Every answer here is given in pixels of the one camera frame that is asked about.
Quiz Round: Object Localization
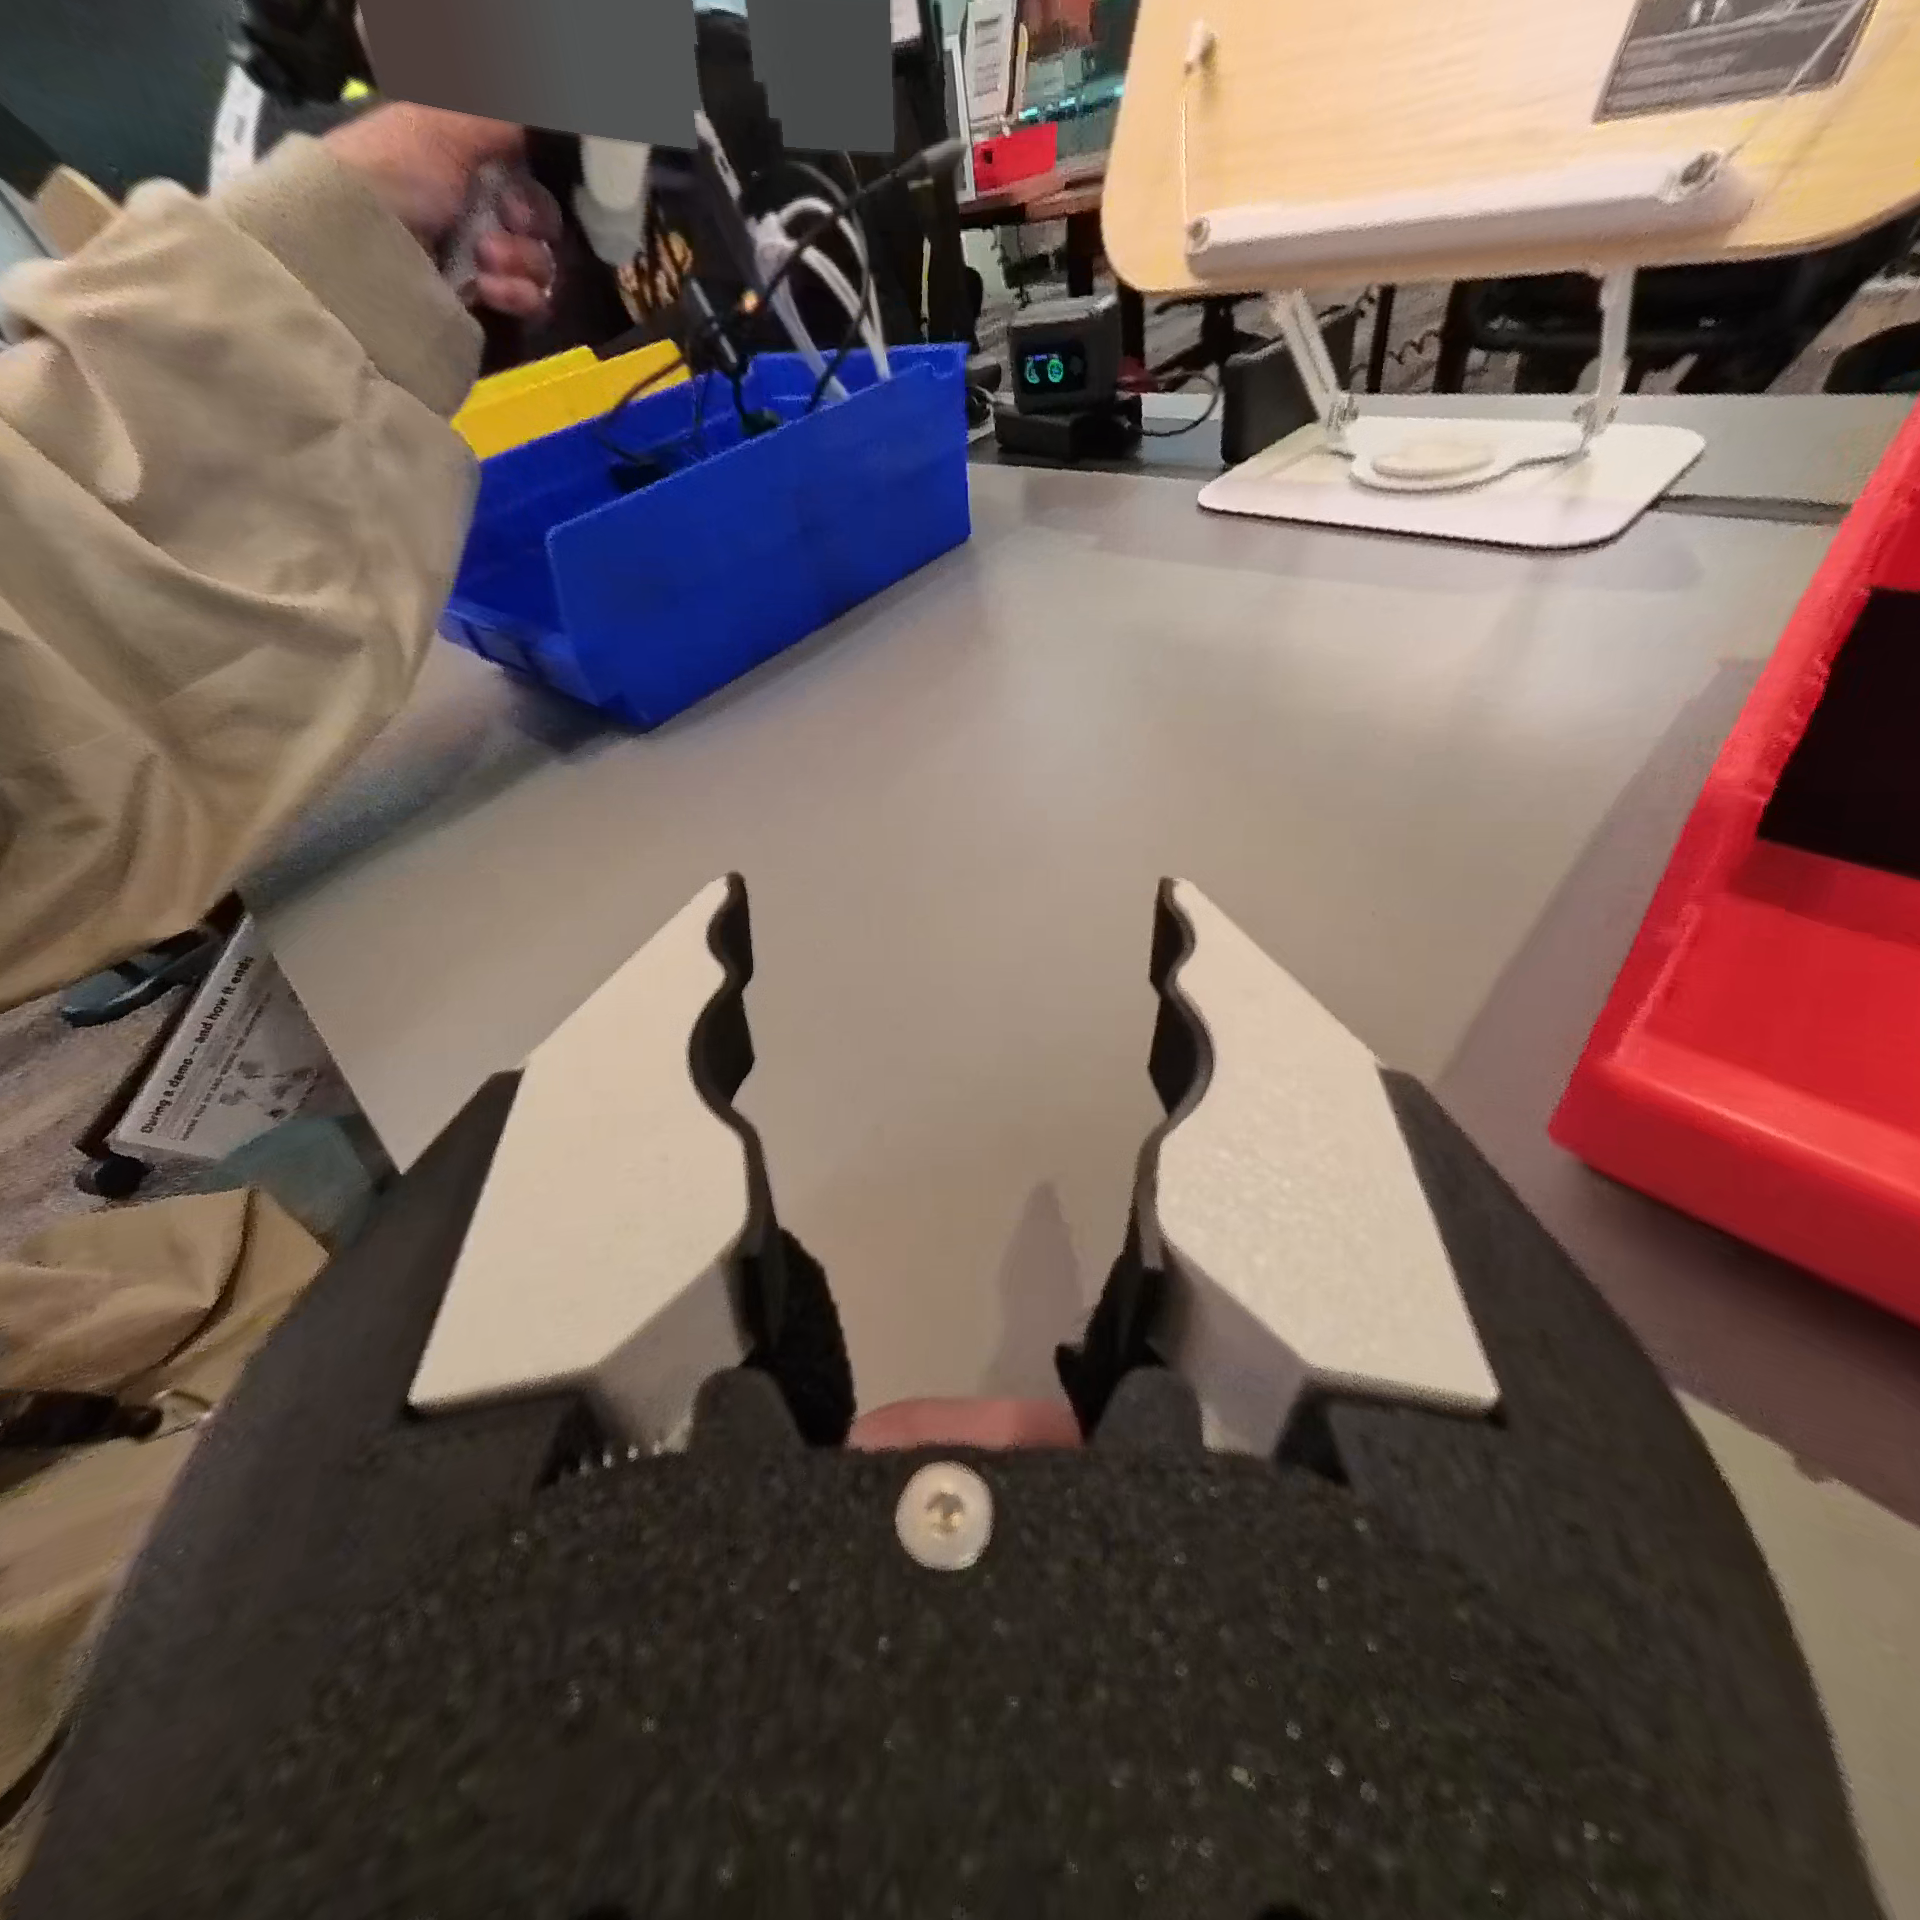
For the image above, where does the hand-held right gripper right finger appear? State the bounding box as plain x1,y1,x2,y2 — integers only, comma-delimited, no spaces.
1053,875,1507,1460

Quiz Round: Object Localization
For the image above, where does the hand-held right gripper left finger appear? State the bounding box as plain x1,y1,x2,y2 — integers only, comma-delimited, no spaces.
404,871,858,1455

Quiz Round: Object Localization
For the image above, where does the black cable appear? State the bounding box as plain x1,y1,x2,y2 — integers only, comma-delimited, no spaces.
592,138,976,484

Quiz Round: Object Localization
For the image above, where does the white cable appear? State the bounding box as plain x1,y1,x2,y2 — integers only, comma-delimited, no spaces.
741,187,899,400

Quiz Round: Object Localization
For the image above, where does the blue plastic bin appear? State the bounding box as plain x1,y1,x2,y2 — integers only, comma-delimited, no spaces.
438,342,976,732

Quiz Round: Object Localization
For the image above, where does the red plastic bin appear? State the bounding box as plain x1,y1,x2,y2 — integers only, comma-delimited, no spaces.
1549,440,1920,1324

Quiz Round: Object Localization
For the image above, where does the grey desk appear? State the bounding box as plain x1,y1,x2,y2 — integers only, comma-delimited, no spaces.
246,389,1920,1920

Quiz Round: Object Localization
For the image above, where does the person's left hand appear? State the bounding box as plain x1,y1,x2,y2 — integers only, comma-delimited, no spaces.
317,103,566,320

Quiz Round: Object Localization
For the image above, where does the yellow plastic bin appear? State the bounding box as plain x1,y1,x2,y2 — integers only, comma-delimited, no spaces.
449,337,688,463

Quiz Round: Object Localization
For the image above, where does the printed paper sheet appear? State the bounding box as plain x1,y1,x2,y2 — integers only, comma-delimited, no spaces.
109,914,328,1165

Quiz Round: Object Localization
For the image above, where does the black charger with green display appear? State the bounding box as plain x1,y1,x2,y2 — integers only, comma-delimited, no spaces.
991,294,1145,458

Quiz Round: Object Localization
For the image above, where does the person's beige jacket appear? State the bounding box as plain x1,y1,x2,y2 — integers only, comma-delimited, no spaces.
0,1187,342,1847

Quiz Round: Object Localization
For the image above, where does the black box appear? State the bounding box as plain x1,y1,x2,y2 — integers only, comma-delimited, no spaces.
1220,337,1332,471

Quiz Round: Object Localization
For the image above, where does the wooden book stand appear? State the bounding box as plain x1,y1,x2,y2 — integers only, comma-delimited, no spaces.
1100,0,1920,554

